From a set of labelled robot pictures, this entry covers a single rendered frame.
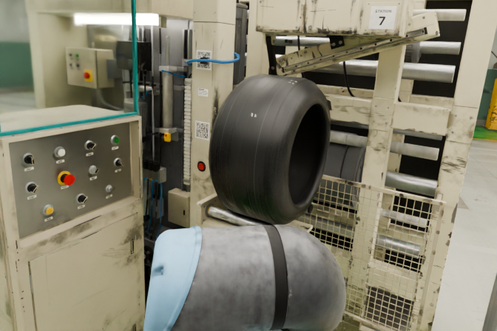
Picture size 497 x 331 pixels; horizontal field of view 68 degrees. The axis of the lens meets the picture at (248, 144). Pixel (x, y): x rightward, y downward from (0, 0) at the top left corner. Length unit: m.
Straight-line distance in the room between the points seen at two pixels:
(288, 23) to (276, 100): 0.48
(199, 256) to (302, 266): 0.11
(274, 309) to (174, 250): 0.12
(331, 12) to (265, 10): 0.29
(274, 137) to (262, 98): 0.16
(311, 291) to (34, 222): 1.19
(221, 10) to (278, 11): 0.27
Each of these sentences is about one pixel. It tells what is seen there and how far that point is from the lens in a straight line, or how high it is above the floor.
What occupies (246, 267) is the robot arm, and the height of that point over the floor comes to 1.35.
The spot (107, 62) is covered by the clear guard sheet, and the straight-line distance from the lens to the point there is 1.51.
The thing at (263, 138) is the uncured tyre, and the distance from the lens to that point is 1.20.
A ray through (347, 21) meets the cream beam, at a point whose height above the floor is 1.68.
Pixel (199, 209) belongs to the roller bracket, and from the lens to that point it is 1.53.
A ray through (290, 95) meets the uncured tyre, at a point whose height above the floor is 1.42.
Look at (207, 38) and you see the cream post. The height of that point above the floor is 1.59.
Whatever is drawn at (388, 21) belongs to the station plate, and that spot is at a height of 1.69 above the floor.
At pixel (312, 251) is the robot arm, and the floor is 1.35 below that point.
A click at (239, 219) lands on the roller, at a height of 0.91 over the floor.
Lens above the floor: 1.56
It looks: 15 degrees down
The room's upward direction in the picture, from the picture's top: 3 degrees clockwise
